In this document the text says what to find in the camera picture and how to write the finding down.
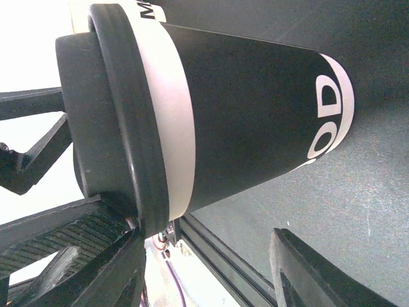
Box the black plastic cup lid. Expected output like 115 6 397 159
56 22 169 237

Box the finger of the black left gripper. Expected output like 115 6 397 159
1 88 72 195
1 196 128 306

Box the white paper coffee cup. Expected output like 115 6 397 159
68 1 167 34

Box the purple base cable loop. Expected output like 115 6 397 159
162 249 188 307

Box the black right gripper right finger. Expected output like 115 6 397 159
269 228 394 306

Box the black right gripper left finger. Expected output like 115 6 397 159
19 230 146 306

